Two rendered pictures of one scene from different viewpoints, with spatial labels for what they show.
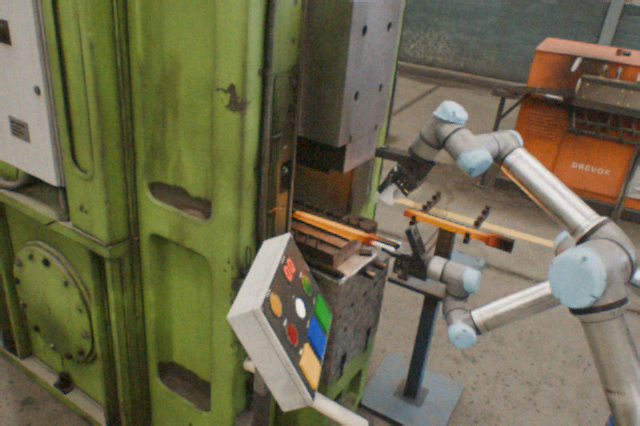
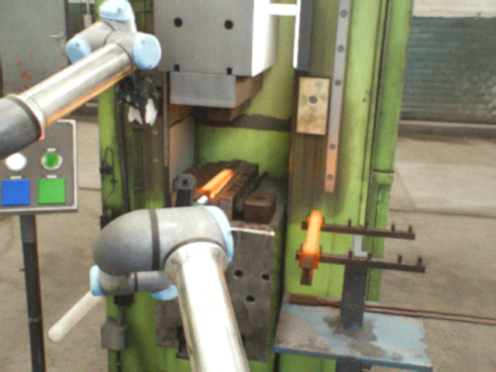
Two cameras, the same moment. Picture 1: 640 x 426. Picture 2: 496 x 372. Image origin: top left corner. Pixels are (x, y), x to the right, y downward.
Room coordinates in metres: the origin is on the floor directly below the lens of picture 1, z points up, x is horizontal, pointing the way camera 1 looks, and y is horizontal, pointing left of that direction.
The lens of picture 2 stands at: (1.18, -1.78, 1.57)
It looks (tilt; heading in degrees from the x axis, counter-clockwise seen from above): 17 degrees down; 71
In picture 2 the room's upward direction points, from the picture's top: 2 degrees clockwise
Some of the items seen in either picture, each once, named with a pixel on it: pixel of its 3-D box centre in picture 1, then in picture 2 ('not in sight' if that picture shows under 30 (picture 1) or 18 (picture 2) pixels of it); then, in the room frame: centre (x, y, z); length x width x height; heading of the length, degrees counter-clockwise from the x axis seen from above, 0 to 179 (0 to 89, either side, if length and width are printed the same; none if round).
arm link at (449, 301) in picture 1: (455, 307); (158, 276); (1.41, -0.46, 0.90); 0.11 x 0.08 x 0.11; 177
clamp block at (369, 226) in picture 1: (358, 227); (260, 207); (1.79, -0.16, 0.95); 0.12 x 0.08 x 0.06; 59
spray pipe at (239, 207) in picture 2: not in sight; (249, 192); (1.79, -0.03, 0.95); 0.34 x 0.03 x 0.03; 59
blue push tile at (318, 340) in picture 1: (315, 338); (15, 192); (1.07, -0.02, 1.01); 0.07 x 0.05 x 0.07; 174
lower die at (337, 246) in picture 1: (298, 229); (218, 185); (1.71, 0.06, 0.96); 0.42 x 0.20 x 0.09; 59
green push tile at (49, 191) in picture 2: (320, 314); (52, 191); (1.17, -0.03, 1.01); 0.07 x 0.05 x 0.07; 174
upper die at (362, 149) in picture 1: (306, 134); (221, 81); (1.71, 0.06, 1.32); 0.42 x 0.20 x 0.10; 59
